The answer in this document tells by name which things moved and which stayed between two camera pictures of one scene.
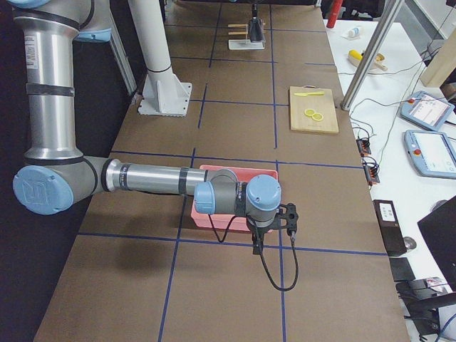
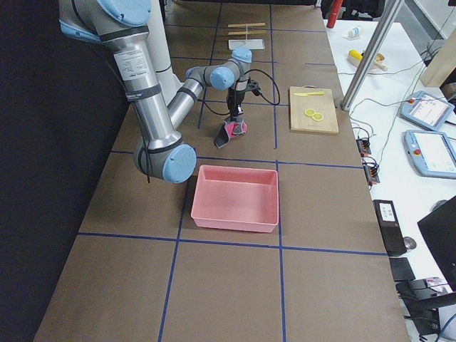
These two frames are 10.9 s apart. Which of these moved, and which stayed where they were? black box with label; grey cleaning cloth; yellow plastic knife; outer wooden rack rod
Moved: grey cleaning cloth
Stayed: black box with label; yellow plastic knife; outer wooden rack rod
